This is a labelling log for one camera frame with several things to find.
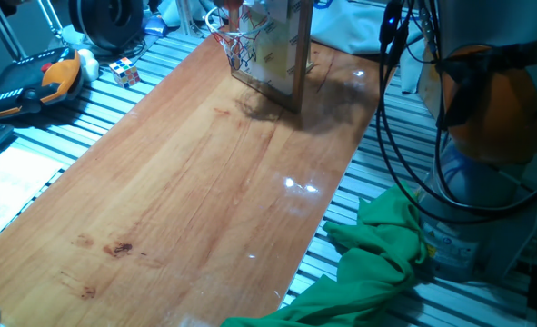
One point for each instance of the black and orange teach pendant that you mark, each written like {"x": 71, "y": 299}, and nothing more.
{"x": 27, "y": 84}

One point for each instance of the multicolour puzzle cube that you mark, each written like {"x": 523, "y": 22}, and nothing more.
{"x": 125, "y": 72}

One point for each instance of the grey and orange KUKA arm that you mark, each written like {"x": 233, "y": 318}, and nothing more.
{"x": 500, "y": 113}

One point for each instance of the black filament spool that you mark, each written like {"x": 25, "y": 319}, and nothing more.
{"x": 106, "y": 20}

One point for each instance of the blue plastic object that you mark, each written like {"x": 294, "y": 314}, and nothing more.
{"x": 156, "y": 26}

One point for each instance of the toy basketball hoop stand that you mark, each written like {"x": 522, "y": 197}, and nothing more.
{"x": 272, "y": 54}

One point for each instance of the green cloth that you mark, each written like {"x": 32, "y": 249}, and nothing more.
{"x": 372, "y": 263}

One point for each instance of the grey metal bar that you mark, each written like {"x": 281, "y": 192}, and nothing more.
{"x": 4, "y": 29}

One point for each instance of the aluminium frame post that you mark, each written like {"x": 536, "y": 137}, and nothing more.
{"x": 184, "y": 16}

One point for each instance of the white toy figure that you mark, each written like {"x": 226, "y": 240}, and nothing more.
{"x": 89, "y": 63}

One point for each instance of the light grey cloth blue trim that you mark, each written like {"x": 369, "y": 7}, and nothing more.
{"x": 363, "y": 27}

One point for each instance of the glossy wooden board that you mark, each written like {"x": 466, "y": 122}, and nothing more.
{"x": 181, "y": 191}

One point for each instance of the white paper sheet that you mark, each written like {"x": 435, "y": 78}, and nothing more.
{"x": 18, "y": 181}

